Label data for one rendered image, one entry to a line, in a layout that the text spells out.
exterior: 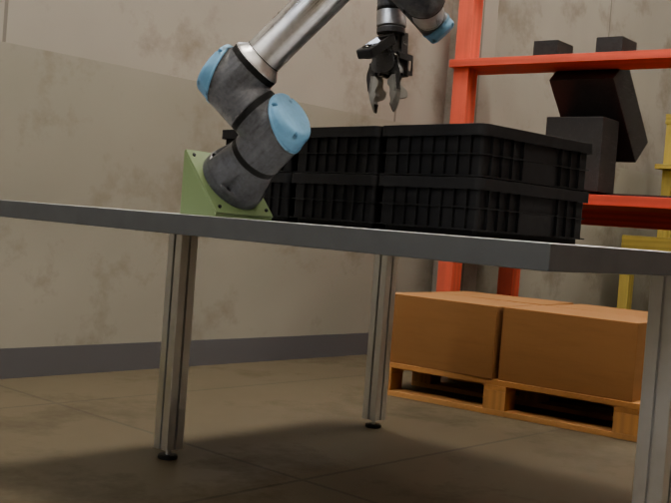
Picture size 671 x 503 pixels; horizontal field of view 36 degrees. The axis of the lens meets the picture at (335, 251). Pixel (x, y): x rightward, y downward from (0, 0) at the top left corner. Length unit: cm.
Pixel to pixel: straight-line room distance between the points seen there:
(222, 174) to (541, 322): 208
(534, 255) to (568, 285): 598
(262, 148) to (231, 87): 14
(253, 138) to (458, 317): 217
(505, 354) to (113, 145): 184
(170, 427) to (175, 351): 22
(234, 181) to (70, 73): 219
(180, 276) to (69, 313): 150
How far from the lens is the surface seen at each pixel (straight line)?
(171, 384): 292
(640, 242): 773
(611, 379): 392
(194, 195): 221
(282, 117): 211
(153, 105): 454
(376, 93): 259
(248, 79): 214
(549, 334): 400
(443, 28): 249
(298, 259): 518
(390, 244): 162
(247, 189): 219
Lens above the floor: 70
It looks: 2 degrees down
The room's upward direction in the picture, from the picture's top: 4 degrees clockwise
